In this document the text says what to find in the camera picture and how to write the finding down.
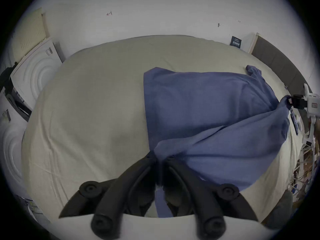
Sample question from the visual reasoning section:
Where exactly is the pale yellow perforated board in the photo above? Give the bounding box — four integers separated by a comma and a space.
12, 8, 50, 62

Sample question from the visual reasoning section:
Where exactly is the dark blue card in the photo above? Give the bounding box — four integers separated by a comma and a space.
229, 36, 243, 49

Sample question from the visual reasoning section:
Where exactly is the grey padded headboard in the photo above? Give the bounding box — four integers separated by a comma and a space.
251, 35, 313, 95

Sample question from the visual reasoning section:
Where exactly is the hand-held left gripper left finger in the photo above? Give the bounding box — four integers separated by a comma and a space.
58, 151, 158, 239

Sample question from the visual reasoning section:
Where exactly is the blue shirt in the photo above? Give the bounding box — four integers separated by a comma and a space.
143, 65, 293, 218

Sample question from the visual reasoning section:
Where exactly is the blue and white card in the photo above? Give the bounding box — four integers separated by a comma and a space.
290, 108, 301, 136

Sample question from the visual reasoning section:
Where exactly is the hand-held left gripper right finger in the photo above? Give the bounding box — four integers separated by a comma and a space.
159, 156, 258, 240

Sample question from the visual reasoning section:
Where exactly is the bed with beige sheet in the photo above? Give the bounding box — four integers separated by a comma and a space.
21, 35, 303, 225

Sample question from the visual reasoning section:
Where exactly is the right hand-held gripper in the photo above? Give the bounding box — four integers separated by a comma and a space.
287, 83, 320, 146

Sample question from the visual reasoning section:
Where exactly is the white washing machine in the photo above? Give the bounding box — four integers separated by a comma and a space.
10, 37, 66, 110
0, 94, 33, 199

